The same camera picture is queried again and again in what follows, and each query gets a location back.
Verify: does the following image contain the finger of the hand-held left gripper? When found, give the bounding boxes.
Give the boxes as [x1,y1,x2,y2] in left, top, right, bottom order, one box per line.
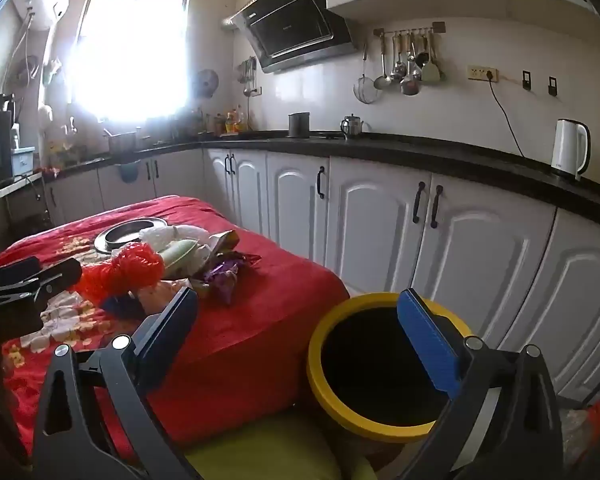
[26,258,84,307]
[0,257,42,292]

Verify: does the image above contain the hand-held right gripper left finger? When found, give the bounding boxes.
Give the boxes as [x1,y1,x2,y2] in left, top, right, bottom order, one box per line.
[32,286,201,480]

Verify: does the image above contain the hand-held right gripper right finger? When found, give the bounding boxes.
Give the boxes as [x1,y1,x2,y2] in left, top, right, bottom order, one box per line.
[395,287,566,480]

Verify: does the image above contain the colourful snack packet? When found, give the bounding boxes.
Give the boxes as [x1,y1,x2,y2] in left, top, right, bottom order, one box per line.
[139,280,182,311]

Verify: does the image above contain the blue packet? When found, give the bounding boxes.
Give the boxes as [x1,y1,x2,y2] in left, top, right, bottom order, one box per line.
[101,294,146,319]

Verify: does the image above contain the red mesh bag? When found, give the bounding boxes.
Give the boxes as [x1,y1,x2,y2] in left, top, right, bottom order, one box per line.
[77,242,165,303]

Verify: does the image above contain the green and white wrapper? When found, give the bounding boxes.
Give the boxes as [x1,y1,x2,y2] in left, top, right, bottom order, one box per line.
[160,239,207,279]

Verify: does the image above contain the purple wrapper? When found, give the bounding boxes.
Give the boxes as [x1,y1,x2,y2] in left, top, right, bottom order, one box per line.
[200,252,262,305]

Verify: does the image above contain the white plastic bag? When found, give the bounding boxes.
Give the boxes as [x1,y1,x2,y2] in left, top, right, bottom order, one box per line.
[139,224,212,252]

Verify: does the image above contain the brown and gold wrapper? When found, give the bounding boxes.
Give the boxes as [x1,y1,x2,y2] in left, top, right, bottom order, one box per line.
[200,230,242,263]

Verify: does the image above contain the yellow-rimmed trash bin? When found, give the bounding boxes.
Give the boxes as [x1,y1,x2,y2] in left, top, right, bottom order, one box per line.
[306,292,486,466]

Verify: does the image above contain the round metal plate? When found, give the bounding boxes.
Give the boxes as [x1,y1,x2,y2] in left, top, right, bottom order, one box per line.
[94,216,169,254]

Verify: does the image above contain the red floral tablecloth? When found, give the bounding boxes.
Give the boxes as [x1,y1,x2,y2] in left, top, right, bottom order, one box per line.
[0,195,351,461]

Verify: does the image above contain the light blue storage box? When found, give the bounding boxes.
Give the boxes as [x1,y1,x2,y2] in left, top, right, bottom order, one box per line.
[11,146,36,177]

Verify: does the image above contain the white lower kitchen cabinets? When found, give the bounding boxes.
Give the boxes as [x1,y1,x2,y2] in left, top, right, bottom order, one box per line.
[45,147,600,411]

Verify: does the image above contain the steel cooking pot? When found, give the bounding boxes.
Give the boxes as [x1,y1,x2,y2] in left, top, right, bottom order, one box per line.
[103,130,140,155]

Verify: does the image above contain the yellow-green cloth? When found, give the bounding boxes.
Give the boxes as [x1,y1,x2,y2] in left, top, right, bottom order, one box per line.
[185,405,381,480]

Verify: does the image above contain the clear plastic bag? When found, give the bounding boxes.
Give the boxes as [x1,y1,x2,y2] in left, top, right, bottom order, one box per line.
[560,405,600,467]

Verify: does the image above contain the black kitchen countertop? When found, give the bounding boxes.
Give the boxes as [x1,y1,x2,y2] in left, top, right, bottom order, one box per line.
[35,130,600,235]

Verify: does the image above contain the group of condiment bottles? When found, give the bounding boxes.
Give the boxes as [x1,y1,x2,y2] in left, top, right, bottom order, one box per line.
[212,105,246,136]

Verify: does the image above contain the steel teapot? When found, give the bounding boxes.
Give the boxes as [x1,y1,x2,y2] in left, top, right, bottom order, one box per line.
[340,114,365,140]

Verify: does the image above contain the kitchen window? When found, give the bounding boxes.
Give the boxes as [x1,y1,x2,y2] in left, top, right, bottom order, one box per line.
[67,0,189,122]

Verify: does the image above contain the white electric kettle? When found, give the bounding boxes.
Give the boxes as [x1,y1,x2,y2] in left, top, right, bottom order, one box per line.
[551,119,592,181]

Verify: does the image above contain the black canister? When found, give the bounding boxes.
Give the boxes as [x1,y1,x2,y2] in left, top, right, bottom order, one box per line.
[288,112,311,139]

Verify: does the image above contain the hanging kitchen tools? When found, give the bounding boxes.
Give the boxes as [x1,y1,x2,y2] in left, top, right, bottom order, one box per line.
[238,57,259,97]

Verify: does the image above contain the row of hanging kitchen utensils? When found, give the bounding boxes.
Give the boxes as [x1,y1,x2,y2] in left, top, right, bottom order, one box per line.
[374,32,447,96]

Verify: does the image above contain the black range hood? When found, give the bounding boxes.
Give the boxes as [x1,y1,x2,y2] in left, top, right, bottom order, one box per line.
[222,0,359,74]

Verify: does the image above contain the round wall fan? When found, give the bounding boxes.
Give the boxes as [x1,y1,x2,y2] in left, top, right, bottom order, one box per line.
[196,69,220,100]

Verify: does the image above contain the black power cable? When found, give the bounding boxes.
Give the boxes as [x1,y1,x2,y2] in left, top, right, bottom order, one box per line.
[487,75,527,159]

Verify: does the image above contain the wire mesh strainer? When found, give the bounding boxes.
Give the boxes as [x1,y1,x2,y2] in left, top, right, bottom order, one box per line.
[353,44,384,105]

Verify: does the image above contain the utensil wall rail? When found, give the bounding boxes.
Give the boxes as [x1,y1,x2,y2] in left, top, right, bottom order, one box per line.
[373,21,446,37]

